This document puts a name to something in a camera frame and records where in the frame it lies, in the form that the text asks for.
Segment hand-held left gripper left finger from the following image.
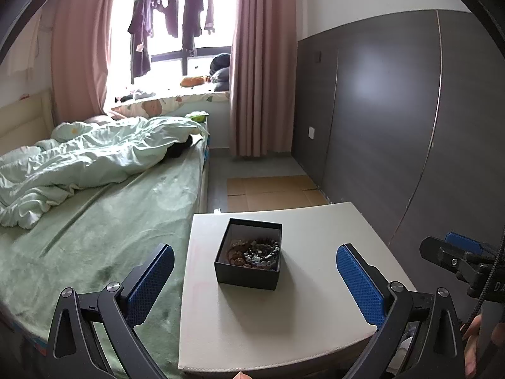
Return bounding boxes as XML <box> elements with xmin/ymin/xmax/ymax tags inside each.
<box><xmin>47</xmin><ymin>244</ymin><xmax>175</xmax><ymax>379</ymax></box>

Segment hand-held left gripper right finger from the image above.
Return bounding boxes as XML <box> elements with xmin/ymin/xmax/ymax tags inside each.
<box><xmin>336</xmin><ymin>244</ymin><xmax>466</xmax><ymax>379</ymax></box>

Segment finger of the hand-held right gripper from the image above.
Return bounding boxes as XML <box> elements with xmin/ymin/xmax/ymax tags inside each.
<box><xmin>444</xmin><ymin>232</ymin><xmax>485</xmax><ymax>256</ymax></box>
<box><xmin>419</xmin><ymin>236</ymin><xmax>480</xmax><ymax>282</ymax></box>

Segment brown rudraksha bead bracelet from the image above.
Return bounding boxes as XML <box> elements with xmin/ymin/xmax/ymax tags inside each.
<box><xmin>226</xmin><ymin>238</ymin><xmax>253</xmax><ymax>266</ymax></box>

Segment black jewelry box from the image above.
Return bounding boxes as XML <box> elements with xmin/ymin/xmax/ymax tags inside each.
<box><xmin>214</xmin><ymin>218</ymin><xmax>283</xmax><ymax>292</ymax></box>

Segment person's right hand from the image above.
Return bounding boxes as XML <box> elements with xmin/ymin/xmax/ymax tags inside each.
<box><xmin>461</xmin><ymin>311</ymin><xmax>485</xmax><ymax>378</ymax></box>

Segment bed with green sheet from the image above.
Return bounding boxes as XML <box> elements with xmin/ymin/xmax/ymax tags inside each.
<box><xmin>0</xmin><ymin>120</ymin><xmax>211</xmax><ymax>364</ymax></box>

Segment flat cardboard sheet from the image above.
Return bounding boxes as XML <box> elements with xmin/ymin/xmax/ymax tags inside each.
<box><xmin>227</xmin><ymin>174</ymin><xmax>329</xmax><ymax>212</ymax></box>

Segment black cloth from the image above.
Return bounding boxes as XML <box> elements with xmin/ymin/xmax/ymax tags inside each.
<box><xmin>163</xmin><ymin>135</ymin><xmax>194</xmax><ymax>159</ymax></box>

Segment light green quilt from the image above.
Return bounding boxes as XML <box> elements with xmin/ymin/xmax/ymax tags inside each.
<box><xmin>0</xmin><ymin>116</ymin><xmax>208</xmax><ymax>230</ymax></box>

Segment printed window seat cushion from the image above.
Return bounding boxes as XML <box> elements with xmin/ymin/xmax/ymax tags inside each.
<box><xmin>111</xmin><ymin>91</ymin><xmax>230</xmax><ymax>118</ymax></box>

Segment beige headboard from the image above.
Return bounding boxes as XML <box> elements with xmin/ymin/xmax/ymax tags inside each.
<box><xmin>0</xmin><ymin>89</ymin><xmax>54</xmax><ymax>159</ymax></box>

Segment dark pillows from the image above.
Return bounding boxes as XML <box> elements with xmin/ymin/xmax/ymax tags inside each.
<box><xmin>209</xmin><ymin>53</ymin><xmax>231</xmax><ymax>92</ymax></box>

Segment pink curtain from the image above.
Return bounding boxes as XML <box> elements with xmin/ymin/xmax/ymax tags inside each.
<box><xmin>51</xmin><ymin>0</ymin><xmax>121</xmax><ymax>123</ymax></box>
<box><xmin>230</xmin><ymin>0</ymin><xmax>297</xmax><ymax>158</ymax></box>

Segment dark hanging shirt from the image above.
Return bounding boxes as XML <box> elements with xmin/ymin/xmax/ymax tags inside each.
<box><xmin>127</xmin><ymin>0</ymin><xmax>154</xmax><ymax>77</ymax></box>

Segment dark hanging trousers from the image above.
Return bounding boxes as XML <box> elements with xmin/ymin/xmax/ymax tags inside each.
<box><xmin>181</xmin><ymin>0</ymin><xmax>206</xmax><ymax>58</ymax></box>

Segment dark hanging garment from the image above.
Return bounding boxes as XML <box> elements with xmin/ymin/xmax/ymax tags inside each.
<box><xmin>153</xmin><ymin>0</ymin><xmax>181</xmax><ymax>39</ymax></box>
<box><xmin>204</xmin><ymin>0</ymin><xmax>217</xmax><ymax>35</ymax></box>

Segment black braided cord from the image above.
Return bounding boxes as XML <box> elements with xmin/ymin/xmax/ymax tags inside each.
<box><xmin>469</xmin><ymin>225</ymin><xmax>505</xmax><ymax>326</ymax></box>

